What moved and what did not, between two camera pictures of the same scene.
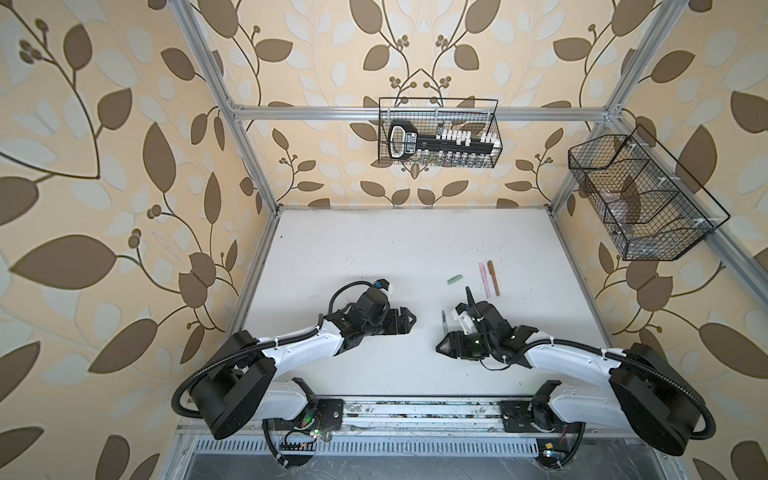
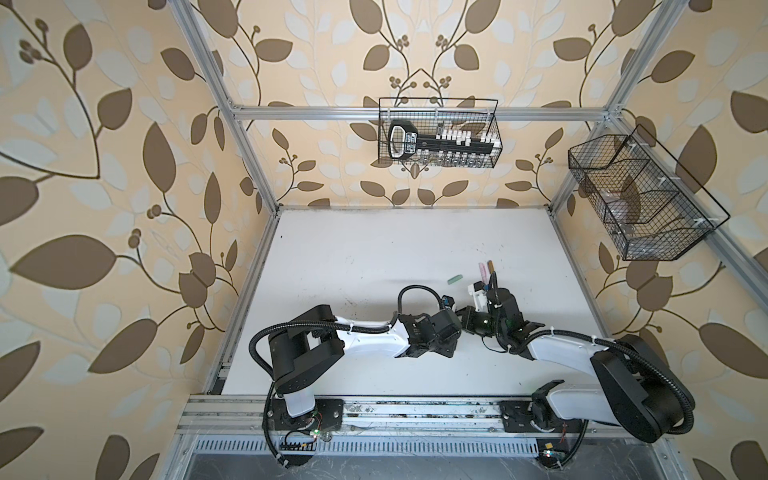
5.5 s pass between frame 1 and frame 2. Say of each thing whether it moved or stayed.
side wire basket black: stayed
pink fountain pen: stayed
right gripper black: moved
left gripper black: moved
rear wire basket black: stayed
